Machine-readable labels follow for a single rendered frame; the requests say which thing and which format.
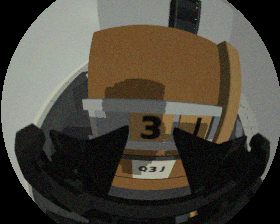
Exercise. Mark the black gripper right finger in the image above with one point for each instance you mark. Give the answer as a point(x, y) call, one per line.
point(201, 158)

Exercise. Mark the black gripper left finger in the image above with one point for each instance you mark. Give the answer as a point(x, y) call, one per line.
point(100, 156)

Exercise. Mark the white paper ticket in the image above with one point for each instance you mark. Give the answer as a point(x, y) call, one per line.
point(151, 169)

